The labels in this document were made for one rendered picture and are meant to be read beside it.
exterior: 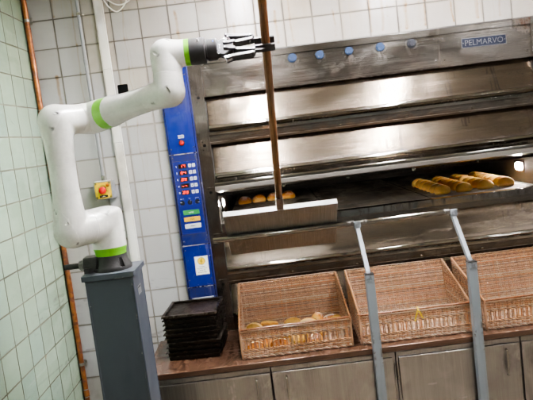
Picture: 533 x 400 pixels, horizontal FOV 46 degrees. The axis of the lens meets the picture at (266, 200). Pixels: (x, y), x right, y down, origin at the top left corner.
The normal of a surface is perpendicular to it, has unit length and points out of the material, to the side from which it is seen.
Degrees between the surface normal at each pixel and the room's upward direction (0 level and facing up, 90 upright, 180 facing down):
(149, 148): 90
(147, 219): 90
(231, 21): 90
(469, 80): 70
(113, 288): 90
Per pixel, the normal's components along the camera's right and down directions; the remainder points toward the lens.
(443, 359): 0.01, 0.12
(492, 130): -0.04, -0.24
